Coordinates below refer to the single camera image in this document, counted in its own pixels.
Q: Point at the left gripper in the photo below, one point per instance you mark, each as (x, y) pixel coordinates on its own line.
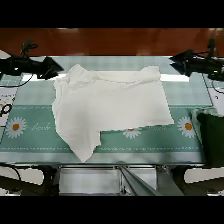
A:
(40, 67)

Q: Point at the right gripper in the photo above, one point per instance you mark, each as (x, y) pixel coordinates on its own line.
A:
(191, 63)

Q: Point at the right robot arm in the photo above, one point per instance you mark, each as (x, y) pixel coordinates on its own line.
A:
(210, 65)

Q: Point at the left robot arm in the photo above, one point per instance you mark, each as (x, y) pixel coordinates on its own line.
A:
(15, 65)

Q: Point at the white T-shirt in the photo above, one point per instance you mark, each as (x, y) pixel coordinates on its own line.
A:
(110, 100)

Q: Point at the dark green garment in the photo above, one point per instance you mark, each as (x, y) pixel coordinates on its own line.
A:
(213, 140)

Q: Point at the silver frame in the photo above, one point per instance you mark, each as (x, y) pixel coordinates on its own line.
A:
(133, 181)

